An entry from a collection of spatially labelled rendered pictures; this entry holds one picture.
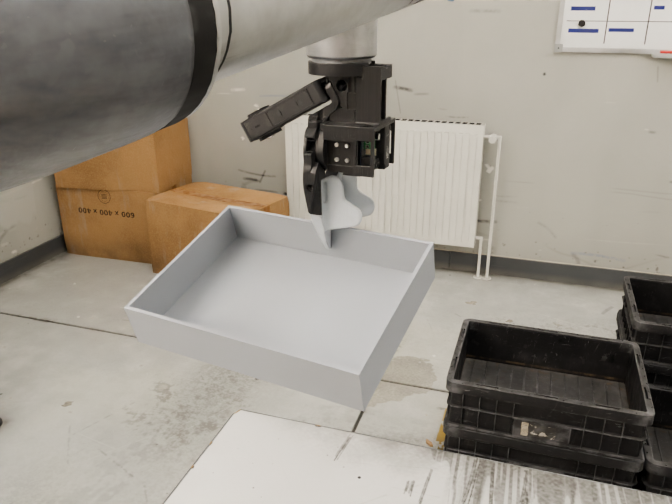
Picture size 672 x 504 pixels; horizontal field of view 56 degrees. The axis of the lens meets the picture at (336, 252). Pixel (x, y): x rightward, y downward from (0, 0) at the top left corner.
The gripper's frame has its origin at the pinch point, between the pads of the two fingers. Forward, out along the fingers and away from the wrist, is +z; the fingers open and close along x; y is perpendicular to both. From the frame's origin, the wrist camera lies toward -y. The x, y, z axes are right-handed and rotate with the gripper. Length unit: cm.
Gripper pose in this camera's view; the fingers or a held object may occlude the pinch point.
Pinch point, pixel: (324, 235)
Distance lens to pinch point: 75.3
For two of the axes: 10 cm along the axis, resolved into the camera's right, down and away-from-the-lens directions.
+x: 3.9, -3.4, 8.6
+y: 9.2, 1.4, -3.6
